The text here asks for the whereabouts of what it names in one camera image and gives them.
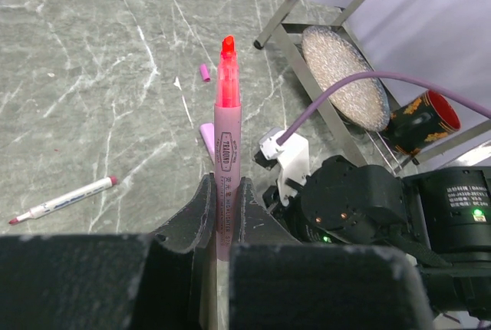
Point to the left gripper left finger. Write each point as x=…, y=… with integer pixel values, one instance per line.
x=165, y=279

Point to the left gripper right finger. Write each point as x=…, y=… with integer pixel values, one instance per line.
x=276, y=282

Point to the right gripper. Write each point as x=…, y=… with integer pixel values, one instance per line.
x=291, y=217

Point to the white marker pen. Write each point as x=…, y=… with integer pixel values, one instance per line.
x=67, y=199

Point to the pink highlighter pen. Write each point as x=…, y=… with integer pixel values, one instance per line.
x=207, y=133

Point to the pink thin pen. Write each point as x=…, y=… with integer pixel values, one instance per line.
x=227, y=138

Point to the small magenta cap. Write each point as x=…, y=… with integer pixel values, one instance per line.
x=204, y=72

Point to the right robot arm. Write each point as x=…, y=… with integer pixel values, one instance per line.
x=441, y=218

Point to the metal dish rack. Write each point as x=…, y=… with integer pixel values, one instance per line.
x=279, y=31

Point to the red black mug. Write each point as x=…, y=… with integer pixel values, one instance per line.
x=422, y=122

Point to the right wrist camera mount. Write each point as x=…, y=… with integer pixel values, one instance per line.
x=292, y=158

